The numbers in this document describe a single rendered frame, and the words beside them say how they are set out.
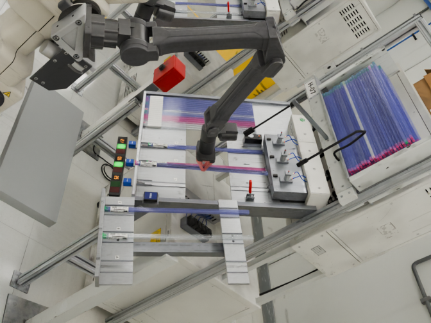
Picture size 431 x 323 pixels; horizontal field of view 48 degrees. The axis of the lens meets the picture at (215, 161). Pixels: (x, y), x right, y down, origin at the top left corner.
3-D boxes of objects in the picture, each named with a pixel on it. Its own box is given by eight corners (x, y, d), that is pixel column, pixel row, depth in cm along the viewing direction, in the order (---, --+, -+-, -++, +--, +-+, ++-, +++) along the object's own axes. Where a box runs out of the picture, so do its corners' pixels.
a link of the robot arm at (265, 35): (286, 9, 130) (292, 38, 126) (278, 43, 142) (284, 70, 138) (117, 17, 127) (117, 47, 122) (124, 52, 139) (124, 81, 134)
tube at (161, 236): (102, 238, 158) (102, 236, 157) (102, 235, 159) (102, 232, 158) (253, 240, 167) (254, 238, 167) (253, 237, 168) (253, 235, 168)
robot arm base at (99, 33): (85, 2, 123) (84, 31, 116) (117, 6, 126) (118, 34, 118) (83, 30, 130) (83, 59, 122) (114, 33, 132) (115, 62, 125)
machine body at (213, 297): (72, 302, 228) (169, 248, 202) (93, 193, 279) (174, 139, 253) (168, 349, 264) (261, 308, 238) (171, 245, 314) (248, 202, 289)
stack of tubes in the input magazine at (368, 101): (348, 173, 181) (416, 136, 170) (321, 93, 218) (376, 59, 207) (363, 190, 188) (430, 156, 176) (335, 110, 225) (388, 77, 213)
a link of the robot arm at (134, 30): (111, 16, 124) (111, 33, 122) (151, 22, 127) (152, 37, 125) (108, 41, 132) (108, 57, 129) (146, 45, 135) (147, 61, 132)
